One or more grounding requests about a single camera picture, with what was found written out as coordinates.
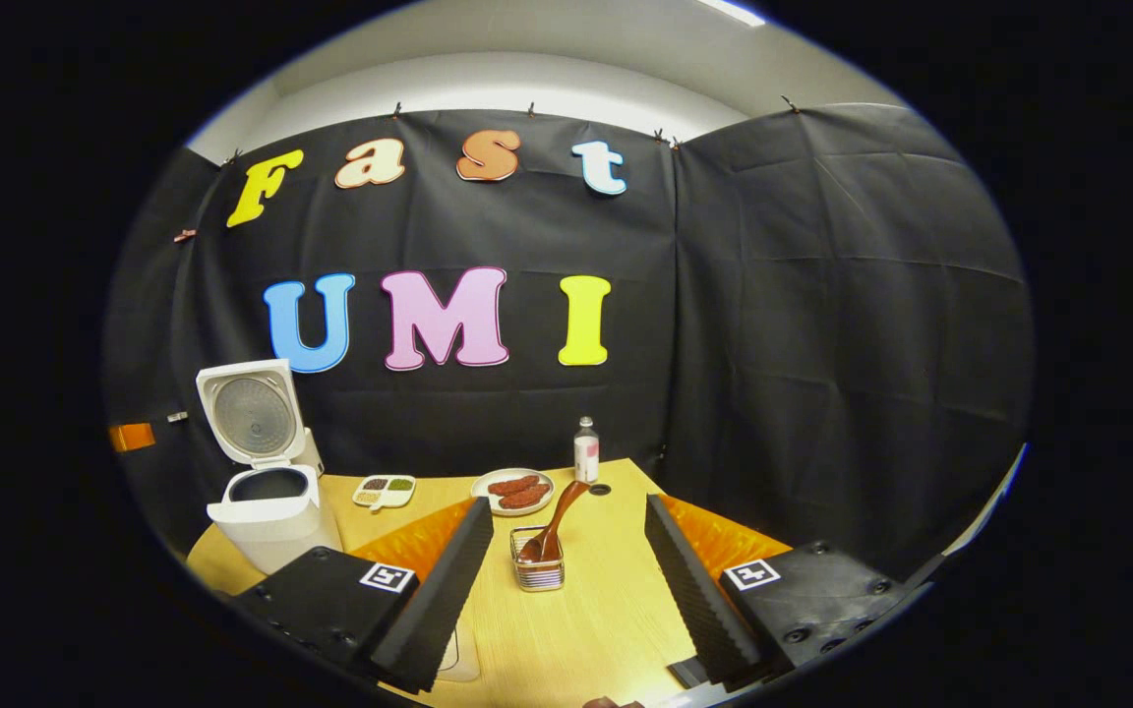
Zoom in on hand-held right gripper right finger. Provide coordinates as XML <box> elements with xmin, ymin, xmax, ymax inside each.
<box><xmin>643</xmin><ymin>492</ymin><xmax>922</xmax><ymax>687</ymax></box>

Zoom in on brown wooden spoon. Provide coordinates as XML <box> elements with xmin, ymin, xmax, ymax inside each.
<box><xmin>517</xmin><ymin>480</ymin><xmax>591</xmax><ymax>563</ymax></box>

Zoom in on white divided grain dish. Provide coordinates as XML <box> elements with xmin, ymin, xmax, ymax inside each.
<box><xmin>352</xmin><ymin>474</ymin><xmax>417</xmax><ymax>511</ymax></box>

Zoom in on white rice cooker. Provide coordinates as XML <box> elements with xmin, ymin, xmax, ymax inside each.
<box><xmin>196</xmin><ymin>359</ymin><xmax>343</xmax><ymax>575</ymax></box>

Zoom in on white round plate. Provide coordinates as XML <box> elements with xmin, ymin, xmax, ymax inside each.
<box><xmin>471</xmin><ymin>468</ymin><xmax>556</xmax><ymax>517</ymax></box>

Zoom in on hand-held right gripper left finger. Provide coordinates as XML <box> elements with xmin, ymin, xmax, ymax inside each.
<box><xmin>232</xmin><ymin>497</ymin><xmax>496</xmax><ymax>694</ymax></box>

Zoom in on clear bottle with pink label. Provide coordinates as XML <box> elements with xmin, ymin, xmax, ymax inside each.
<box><xmin>573</xmin><ymin>416</ymin><xmax>600</xmax><ymax>484</ymax></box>

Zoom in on metal wire chopstick holder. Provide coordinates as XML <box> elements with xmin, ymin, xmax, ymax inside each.
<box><xmin>510</xmin><ymin>525</ymin><xmax>566</xmax><ymax>592</ymax></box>

